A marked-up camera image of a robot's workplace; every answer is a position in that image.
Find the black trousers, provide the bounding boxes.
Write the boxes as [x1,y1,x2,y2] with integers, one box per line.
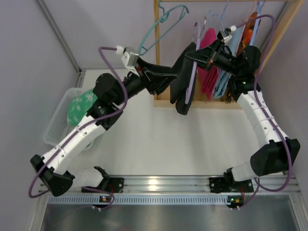
[170,42,196,116]

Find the lilac hanger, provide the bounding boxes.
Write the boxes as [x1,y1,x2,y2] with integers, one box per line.
[185,16,207,105]

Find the teal hanger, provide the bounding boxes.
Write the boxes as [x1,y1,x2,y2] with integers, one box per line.
[138,0,190,56]

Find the green trousers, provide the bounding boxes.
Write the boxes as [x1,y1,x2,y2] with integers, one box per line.
[67,89,97,126]

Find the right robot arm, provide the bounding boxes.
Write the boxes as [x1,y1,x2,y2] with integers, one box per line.
[185,39,300,189]

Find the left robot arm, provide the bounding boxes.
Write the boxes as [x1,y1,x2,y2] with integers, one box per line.
[30,58,178,197]

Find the pink trousers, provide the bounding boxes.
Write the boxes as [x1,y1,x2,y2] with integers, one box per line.
[197,27,218,101]

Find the light blue trousers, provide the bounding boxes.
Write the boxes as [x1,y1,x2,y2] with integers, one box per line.
[213,28,243,99]

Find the orange patterned trousers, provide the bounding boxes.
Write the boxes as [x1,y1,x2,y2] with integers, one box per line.
[226,12,262,103]

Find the wooden clothes rack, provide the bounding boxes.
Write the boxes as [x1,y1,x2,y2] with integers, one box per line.
[153,0,305,110]

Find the white plastic basket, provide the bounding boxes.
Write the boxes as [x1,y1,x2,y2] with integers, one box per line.
[43,88,88,146]

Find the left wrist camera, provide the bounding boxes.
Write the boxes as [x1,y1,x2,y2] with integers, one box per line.
[116,45,139,68]

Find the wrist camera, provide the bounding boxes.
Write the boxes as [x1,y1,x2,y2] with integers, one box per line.
[217,25,237,43]
[116,45,139,68]

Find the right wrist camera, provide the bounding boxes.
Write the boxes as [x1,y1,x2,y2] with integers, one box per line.
[217,25,237,43]

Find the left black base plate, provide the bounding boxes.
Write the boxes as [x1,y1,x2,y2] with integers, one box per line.
[90,177,124,193]

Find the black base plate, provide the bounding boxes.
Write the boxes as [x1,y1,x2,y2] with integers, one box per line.
[209,177,254,193]
[90,177,124,193]

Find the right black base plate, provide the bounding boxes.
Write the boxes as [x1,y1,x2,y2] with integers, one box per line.
[209,177,254,193]

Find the grey slotted cable duct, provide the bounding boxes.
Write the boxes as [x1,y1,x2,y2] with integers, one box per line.
[48,194,241,205]

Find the aluminium mounting rail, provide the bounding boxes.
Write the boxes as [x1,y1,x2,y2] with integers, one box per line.
[38,175,301,194]

